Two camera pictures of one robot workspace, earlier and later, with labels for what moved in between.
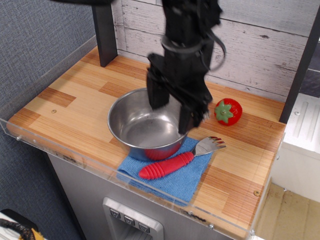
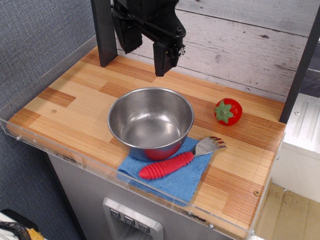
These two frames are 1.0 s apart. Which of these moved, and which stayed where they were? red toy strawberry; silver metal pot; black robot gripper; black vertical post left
Moved: black robot gripper
Stayed: black vertical post left; red toy strawberry; silver metal pot
